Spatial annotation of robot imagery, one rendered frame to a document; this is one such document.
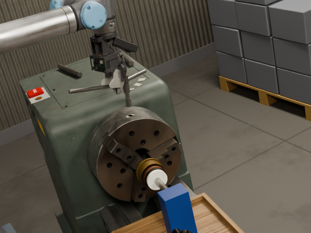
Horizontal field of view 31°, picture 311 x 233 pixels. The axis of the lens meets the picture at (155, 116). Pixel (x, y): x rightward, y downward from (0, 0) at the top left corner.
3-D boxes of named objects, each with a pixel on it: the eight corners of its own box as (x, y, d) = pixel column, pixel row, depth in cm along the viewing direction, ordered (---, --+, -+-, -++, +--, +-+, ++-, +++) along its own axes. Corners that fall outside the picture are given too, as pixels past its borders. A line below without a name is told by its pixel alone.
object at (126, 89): (128, 104, 191) (124, 73, 187) (133, 106, 190) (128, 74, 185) (124, 107, 190) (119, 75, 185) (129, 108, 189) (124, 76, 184)
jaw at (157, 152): (142, 147, 196) (171, 131, 198) (147, 158, 198) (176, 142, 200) (154, 160, 186) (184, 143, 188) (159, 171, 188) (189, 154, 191)
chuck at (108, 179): (96, 200, 203) (82, 122, 190) (176, 176, 212) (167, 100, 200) (103, 212, 195) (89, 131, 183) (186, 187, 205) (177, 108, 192)
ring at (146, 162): (130, 160, 186) (139, 172, 178) (155, 150, 188) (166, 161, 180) (136, 183, 190) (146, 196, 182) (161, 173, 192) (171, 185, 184)
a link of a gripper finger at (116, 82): (107, 99, 181) (103, 72, 178) (120, 93, 185) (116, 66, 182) (114, 100, 179) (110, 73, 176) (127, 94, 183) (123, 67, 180)
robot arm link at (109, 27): (103, 15, 179) (121, 16, 173) (105, 28, 180) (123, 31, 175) (86, 21, 174) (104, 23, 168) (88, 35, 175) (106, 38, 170)
